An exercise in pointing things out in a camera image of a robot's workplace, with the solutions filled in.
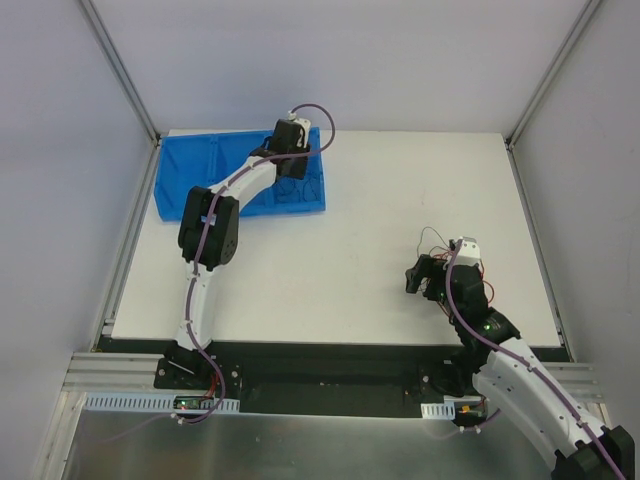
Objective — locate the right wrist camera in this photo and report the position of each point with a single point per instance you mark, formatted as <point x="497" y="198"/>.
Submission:
<point x="465" y="251"/>

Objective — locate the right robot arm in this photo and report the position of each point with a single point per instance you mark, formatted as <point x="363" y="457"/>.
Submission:
<point x="499" y="365"/>

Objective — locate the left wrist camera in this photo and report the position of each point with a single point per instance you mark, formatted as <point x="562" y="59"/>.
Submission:
<point x="301" y="129"/>

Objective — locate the blue plastic divided bin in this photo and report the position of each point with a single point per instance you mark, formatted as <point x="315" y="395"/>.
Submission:
<point x="206" y="159"/>

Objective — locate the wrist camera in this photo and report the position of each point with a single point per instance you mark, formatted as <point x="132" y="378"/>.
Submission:
<point x="465" y="251"/>
<point x="301" y="129"/>

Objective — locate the left white cable duct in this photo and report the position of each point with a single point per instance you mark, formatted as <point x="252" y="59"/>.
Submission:
<point x="148" y="403"/>

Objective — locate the left aluminium frame post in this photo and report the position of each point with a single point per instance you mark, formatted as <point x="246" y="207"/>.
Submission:
<point x="117" y="66"/>

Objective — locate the right white cable duct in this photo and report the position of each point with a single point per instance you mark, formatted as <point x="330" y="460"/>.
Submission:
<point x="438" y="411"/>

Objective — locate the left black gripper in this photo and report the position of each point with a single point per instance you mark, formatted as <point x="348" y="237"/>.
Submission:
<point x="293" y="166"/>

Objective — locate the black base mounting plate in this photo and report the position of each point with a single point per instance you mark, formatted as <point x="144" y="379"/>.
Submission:
<point x="358" y="380"/>

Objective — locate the right aluminium frame post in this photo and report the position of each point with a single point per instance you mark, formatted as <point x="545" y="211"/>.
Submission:
<point x="589" y="10"/>

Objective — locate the aluminium frame post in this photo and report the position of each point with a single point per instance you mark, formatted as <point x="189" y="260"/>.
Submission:
<point x="589" y="10"/>
<point x="117" y="66"/>

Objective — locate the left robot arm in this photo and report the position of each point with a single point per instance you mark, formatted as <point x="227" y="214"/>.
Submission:
<point x="208" y="233"/>

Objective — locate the white cable duct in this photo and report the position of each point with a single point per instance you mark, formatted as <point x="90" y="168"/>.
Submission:
<point x="148" y="403"/>
<point x="438" y="411"/>

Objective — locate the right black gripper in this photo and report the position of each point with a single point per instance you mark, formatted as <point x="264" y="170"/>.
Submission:
<point x="426" y="275"/>

